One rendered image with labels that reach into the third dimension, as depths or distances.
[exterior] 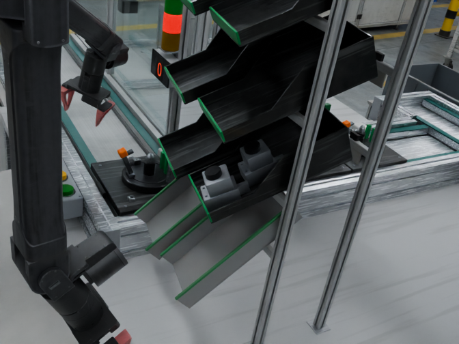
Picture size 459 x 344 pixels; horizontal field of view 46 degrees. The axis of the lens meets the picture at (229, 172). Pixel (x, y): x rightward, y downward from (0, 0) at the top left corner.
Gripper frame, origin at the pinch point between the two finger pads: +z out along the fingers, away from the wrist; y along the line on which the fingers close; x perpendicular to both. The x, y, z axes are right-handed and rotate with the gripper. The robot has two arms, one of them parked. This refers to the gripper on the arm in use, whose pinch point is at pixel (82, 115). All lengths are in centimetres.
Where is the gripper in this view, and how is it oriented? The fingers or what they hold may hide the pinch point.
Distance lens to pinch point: 154.1
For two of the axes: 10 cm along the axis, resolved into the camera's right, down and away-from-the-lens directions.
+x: -3.0, 4.8, -8.3
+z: -3.5, 7.5, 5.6
